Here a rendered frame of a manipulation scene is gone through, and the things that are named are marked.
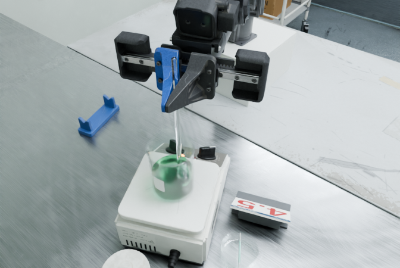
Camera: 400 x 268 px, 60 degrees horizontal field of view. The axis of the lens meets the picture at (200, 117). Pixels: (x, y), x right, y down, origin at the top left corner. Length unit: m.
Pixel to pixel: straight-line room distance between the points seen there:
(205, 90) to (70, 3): 1.67
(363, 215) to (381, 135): 0.21
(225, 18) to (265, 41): 0.41
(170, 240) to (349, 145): 0.41
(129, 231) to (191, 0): 0.31
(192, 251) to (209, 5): 0.32
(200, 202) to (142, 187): 0.09
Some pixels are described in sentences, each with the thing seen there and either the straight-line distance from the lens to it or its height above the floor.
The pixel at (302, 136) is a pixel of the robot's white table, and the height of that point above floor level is 0.90.
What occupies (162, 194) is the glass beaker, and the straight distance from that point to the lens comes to 0.48.
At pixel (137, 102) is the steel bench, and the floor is 0.90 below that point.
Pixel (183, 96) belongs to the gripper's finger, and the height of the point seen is 1.16.
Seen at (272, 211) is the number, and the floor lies 0.92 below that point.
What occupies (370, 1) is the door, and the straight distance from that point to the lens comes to 3.44.
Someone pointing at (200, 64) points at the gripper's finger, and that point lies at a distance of 0.39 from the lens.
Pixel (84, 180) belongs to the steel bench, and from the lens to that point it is 0.65.
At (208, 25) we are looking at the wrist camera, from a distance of 0.40.
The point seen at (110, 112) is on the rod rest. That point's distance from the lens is 0.76.
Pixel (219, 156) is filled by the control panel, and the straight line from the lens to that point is 0.61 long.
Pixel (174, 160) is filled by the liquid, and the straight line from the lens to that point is 0.49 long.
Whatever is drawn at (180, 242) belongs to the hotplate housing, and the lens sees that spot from 0.49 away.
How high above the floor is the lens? 1.39
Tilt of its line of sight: 42 degrees down
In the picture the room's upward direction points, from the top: straight up
